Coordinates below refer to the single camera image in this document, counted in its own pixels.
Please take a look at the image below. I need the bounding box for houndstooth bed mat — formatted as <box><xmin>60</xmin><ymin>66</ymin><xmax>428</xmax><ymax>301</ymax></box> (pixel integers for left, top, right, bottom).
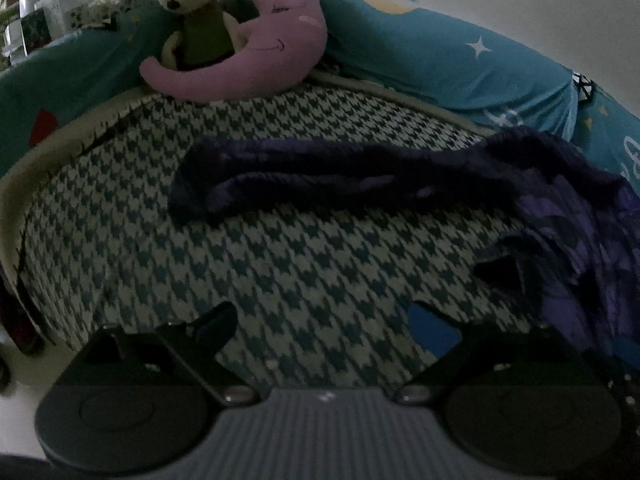
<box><xmin>0</xmin><ymin>72</ymin><xmax>640</xmax><ymax>396</ymax></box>

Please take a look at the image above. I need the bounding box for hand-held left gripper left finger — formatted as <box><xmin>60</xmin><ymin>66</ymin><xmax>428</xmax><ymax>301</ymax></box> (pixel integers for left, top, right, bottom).
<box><xmin>75</xmin><ymin>302</ymin><xmax>261</xmax><ymax>407</ymax></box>

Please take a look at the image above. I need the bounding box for teal script print bumper cushion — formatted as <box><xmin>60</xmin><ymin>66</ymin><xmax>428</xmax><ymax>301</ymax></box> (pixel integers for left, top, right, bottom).
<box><xmin>570</xmin><ymin>85</ymin><xmax>640</xmax><ymax>181</ymax></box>

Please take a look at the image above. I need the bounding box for pink moon plush pillow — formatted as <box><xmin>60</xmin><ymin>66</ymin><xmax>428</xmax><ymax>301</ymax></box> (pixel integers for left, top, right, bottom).
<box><xmin>139</xmin><ymin>0</ymin><xmax>328</xmax><ymax>102</ymax></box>

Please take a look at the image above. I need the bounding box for purple floral garment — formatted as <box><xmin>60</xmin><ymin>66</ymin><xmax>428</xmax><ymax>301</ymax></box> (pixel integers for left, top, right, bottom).
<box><xmin>167</xmin><ymin>127</ymin><xmax>640</xmax><ymax>371</ymax></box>

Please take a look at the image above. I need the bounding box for dark dotted clothing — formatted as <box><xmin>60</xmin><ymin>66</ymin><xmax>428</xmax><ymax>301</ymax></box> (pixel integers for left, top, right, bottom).
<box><xmin>597</xmin><ymin>355</ymin><xmax>640</xmax><ymax>441</ymax></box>

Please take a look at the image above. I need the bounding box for green potted plant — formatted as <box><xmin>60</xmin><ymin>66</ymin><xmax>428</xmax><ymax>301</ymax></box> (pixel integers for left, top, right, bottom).
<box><xmin>0</xmin><ymin>0</ymin><xmax>21</xmax><ymax>66</ymax></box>

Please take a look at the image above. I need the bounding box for black and white cushion tie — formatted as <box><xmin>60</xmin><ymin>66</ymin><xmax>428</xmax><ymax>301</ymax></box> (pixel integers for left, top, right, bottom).
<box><xmin>572</xmin><ymin>72</ymin><xmax>598</xmax><ymax>101</ymax></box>

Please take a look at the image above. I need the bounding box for teal star print bumper cushion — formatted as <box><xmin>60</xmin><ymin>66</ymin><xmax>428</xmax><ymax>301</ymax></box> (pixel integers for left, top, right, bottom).
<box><xmin>320</xmin><ymin>0</ymin><xmax>576</xmax><ymax>136</ymax></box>

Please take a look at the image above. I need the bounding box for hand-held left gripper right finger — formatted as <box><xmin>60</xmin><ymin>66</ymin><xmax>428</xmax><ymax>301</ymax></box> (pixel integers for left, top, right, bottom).
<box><xmin>397</xmin><ymin>301</ymin><xmax>596</xmax><ymax>405</ymax></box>

